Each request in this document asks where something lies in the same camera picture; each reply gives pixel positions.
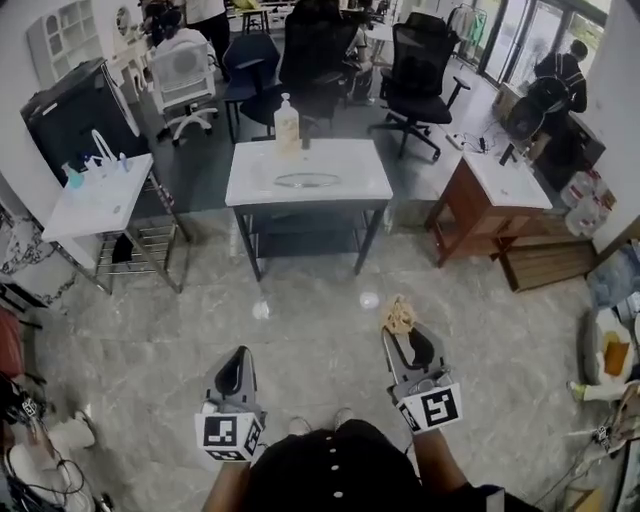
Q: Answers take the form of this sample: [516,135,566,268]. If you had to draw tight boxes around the pack of water bottles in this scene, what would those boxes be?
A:
[558,168,618,238]

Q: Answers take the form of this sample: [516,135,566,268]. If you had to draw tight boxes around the beige sponge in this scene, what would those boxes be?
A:
[380,294,419,336]

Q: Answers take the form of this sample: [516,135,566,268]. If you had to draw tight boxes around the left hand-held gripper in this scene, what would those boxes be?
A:
[194,345,266,463]

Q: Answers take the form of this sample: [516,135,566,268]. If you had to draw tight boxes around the white shelf unit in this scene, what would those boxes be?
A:
[24,0,97,82]

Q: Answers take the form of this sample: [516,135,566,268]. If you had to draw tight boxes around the black low cabinet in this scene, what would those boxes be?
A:
[530,109,608,194]

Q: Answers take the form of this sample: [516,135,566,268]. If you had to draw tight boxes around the grey bag orange contents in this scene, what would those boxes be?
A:
[578,306,637,387]

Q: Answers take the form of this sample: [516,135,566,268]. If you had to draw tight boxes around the black round basket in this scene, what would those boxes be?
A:
[508,76,557,142]

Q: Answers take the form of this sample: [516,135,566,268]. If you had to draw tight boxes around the person's right forearm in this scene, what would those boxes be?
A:
[412,428,471,494]

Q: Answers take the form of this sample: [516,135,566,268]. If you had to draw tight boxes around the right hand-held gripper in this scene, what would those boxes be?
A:
[381,322,464,435]

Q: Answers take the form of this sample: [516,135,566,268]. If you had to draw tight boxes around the cardboard box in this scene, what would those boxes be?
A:
[491,82,525,120]

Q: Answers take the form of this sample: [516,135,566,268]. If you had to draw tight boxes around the tangle of black cables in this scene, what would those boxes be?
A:
[0,379,101,512]

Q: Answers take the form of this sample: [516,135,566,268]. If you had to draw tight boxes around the black mesh office chair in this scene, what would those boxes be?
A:
[367,10,472,162]

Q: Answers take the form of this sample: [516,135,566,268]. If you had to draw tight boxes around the clear pump soap bottle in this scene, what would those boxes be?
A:
[273,92,301,157]

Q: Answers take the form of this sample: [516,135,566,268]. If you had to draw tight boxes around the white side table left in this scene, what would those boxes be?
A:
[41,152,192,296]

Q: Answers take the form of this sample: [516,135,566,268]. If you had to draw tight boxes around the clothes rack with garments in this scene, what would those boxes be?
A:
[445,1,490,70]

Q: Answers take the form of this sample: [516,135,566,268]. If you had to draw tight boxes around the white dresser with mirror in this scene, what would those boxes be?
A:
[106,3,154,101]

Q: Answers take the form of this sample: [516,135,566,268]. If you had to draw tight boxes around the black high-back office chair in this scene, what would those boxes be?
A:
[277,0,362,132]

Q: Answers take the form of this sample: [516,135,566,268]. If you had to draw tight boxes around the black cabinet white trim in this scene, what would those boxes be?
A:
[19,56,152,176]

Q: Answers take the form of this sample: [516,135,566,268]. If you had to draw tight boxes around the person's black buttoned shirt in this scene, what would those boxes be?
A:
[248,418,544,512]

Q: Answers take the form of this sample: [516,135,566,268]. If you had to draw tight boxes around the marble slab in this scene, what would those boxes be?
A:
[0,202,77,315]

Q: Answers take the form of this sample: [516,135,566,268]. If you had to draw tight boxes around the blue office chair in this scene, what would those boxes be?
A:
[221,31,282,145]

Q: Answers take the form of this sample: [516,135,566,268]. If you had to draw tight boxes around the wooden crate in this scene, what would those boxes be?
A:
[498,237,600,294]

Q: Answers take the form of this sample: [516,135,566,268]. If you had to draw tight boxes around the person's left forearm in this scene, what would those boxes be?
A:
[202,458,251,512]

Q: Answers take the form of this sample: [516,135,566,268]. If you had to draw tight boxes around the teal bottle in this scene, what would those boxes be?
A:
[61,162,84,191]

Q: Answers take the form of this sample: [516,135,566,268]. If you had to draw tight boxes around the black cloth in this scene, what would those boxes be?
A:
[111,231,135,265]

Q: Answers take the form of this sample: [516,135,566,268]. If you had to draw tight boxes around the blue plastic bag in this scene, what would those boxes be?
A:
[586,248,640,312]

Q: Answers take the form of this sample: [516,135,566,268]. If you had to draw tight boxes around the red container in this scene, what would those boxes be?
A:
[0,304,27,377]

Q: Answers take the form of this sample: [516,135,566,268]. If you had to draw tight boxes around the white office chair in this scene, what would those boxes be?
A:
[148,41,220,147]

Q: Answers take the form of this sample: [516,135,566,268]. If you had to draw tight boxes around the white sink table black frame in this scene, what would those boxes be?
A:
[224,138,394,284]

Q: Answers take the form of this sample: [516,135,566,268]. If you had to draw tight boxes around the glass basin sink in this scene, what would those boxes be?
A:
[273,171,338,190]

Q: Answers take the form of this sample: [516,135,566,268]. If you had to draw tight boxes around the white faucet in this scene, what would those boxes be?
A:
[88,128,115,177]

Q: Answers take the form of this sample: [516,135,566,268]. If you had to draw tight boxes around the wooden vanity white sink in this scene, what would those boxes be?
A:
[424,148,554,270]

